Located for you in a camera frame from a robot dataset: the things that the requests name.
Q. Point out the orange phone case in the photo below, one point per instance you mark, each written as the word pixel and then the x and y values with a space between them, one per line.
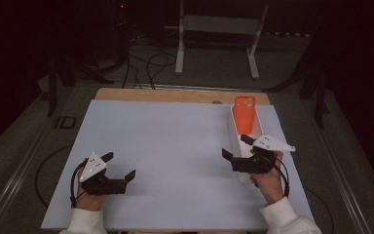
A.
pixel 244 117

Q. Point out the person's left hand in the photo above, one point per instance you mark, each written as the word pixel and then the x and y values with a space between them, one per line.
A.
pixel 89 201

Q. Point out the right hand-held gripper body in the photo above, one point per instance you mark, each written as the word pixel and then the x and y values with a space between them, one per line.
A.
pixel 253 164

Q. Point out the pale blue board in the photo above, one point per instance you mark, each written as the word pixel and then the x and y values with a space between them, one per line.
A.
pixel 175 146

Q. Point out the metal floor rail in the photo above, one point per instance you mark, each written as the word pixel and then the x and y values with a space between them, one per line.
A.
pixel 344 182
pixel 16 185

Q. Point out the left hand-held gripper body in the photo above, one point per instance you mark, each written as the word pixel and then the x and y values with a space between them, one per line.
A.
pixel 104 187

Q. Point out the white metal stand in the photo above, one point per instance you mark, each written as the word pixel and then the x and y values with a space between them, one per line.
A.
pixel 220 24

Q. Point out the black tripod stand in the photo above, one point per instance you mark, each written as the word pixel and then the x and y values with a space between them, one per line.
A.
pixel 319 97
pixel 52 91

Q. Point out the person's right hand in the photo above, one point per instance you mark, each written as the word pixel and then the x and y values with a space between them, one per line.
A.
pixel 269 185

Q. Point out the long white plastic tray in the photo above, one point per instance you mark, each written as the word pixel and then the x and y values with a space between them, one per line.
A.
pixel 235 136

